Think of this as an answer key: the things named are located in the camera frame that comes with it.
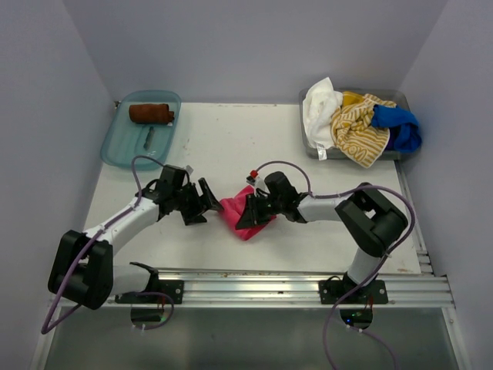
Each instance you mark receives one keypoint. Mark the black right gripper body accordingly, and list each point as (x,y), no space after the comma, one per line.
(273,205)

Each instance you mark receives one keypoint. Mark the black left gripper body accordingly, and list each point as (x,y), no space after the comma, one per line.
(189,202)

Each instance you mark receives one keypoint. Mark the pink towel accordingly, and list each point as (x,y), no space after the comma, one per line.
(233,208)

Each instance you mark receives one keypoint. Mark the teal translucent plastic bin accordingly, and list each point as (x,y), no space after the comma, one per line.
(126,139)

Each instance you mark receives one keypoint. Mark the brown microfiber towel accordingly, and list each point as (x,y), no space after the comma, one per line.
(151,113)

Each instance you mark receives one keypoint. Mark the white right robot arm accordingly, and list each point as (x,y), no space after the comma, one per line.
(372,220)

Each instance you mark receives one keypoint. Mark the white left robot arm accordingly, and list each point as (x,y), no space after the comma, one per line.
(83,270)

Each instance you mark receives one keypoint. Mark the yellow striped towel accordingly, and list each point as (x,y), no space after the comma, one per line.
(352,132)

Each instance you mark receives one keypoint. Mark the white towel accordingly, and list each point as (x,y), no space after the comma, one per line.
(319,105)

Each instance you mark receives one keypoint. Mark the blue towel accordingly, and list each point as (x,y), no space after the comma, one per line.
(401,124)

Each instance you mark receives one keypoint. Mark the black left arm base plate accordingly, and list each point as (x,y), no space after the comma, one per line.
(164,291)

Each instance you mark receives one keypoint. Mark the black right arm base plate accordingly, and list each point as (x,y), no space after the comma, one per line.
(331,290)

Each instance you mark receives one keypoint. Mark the aluminium mounting rail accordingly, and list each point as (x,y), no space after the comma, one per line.
(292,290)

